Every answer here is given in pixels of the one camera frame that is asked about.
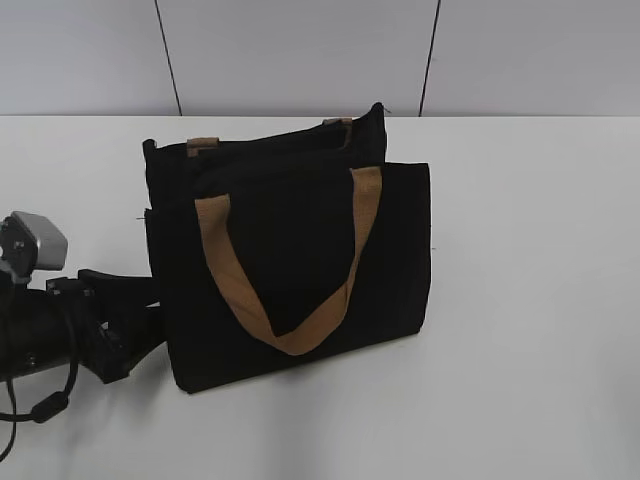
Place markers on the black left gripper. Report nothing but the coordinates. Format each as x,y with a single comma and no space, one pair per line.
105,344

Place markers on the black canvas tote bag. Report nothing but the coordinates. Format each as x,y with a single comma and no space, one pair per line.
279,251

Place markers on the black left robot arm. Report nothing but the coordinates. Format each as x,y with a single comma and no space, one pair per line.
34,336

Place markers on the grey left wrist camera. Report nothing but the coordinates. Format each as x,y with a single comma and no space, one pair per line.
30,242

